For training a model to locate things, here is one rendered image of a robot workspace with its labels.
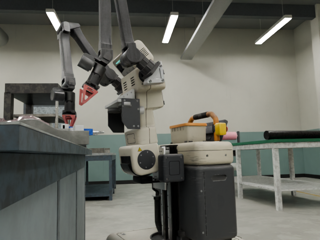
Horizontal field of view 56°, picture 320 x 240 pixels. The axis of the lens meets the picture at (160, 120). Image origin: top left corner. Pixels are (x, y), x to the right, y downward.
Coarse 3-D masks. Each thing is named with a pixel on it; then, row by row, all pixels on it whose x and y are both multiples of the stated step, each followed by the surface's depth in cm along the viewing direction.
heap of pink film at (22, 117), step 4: (20, 116) 121; (24, 116) 122; (28, 116) 119; (32, 116) 120; (0, 120) 116; (4, 120) 117; (8, 120) 119; (12, 120) 115; (16, 120) 116; (40, 120) 121; (48, 124) 123
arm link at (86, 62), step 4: (108, 52) 141; (84, 56) 139; (88, 56) 140; (92, 56) 141; (104, 56) 140; (108, 56) 141; (80, 60) 137; (84, 60) 138; (88, 60) 139; (92, 60) 141; (96, 60) 142; (100, 60) 141; (104, 60) 141; (108, 60) 142; (80, 64) 138; (84, 64) 138; (88, 64) 139; (92, 64) 139; (104, 64) 143; (84, 68) 139; (88, 68) 139
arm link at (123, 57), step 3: (123, 54) 149; (141, 54) 151; (123, 57) 149; (141, 57) 150; (123, 60) 150; (126, 60) 148; (126, 63) 150; (129, 63) 148; (132, 63) 148; (135, 63) 154; (138, 63) 153; (129, 66) 152
